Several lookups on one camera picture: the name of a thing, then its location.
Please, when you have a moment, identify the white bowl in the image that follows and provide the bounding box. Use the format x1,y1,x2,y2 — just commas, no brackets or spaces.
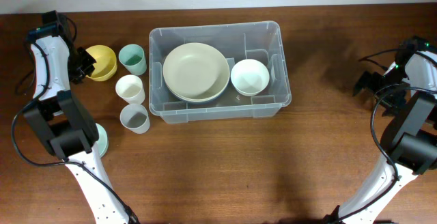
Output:
230,59,270,96

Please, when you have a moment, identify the mint green bowl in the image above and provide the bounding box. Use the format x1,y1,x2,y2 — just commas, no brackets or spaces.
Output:
96,124,109,158

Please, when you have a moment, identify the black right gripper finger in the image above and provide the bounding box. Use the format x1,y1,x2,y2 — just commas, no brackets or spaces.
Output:
352,71,384,96
373,89,406,117

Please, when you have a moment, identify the beige bowl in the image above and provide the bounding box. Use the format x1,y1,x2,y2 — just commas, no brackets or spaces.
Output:
169,80,230,104
163,42,230,98

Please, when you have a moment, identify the clear plastic storage bin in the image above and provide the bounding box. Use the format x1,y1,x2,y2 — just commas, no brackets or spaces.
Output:
149,20,292,124

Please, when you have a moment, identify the mint green cup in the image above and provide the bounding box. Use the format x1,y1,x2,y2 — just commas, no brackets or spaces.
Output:
118,44,147,76

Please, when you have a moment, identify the cream cup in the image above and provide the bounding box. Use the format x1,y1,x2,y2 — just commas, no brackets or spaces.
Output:
115,74,145,104

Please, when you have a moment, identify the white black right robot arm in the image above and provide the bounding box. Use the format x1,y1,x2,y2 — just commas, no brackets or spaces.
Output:
322,36,436,223

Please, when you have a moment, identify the grey translucent cup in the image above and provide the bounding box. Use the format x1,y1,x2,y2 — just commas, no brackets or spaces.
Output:
119,104,151,134

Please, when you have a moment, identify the dark blue bowl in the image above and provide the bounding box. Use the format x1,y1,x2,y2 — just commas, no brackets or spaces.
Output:
175,91,225,104

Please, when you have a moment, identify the yellow bowl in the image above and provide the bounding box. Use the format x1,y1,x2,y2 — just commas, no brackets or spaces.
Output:
86,45,117,82

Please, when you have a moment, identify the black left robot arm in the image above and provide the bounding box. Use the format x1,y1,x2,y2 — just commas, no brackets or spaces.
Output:
21,23,139,223

